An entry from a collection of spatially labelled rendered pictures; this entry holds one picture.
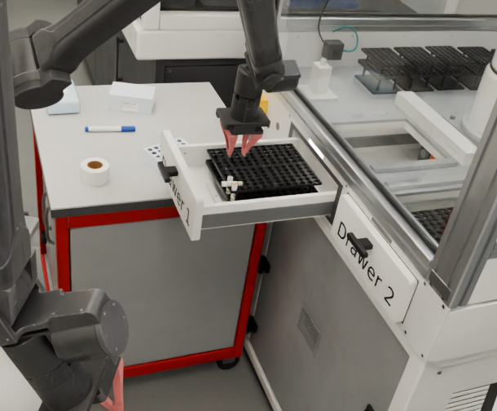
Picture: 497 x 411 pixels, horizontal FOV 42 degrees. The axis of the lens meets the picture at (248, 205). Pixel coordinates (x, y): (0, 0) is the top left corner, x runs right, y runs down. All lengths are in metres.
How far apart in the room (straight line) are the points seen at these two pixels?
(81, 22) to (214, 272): 1.05
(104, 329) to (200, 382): 1.53
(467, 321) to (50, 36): 0.86
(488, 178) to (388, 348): 0.49
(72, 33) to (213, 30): 1.29
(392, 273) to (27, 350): 0.78
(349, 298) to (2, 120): 1.10
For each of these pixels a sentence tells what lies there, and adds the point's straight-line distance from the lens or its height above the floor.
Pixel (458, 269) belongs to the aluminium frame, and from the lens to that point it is 1.17.
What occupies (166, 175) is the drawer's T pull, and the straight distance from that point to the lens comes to 1.43.
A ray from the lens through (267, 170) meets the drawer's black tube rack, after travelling 1.51.
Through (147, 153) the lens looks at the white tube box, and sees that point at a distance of 1.72.
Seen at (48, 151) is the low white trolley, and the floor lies 0.76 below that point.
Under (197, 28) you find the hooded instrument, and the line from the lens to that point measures 2.22.
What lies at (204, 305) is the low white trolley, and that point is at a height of 0.35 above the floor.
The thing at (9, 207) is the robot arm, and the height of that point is 1.34.
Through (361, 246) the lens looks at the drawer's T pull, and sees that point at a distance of 1.33.
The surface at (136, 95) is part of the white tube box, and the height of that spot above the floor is 0.81.
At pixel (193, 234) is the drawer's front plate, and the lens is 1.39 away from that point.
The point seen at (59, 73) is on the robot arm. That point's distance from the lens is 1.02.
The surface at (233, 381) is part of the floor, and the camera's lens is 2.21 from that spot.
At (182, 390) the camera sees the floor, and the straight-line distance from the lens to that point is 2.17.
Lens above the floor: 1.70
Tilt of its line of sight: 35 degrees down
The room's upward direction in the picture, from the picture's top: 10 degrees clockwise
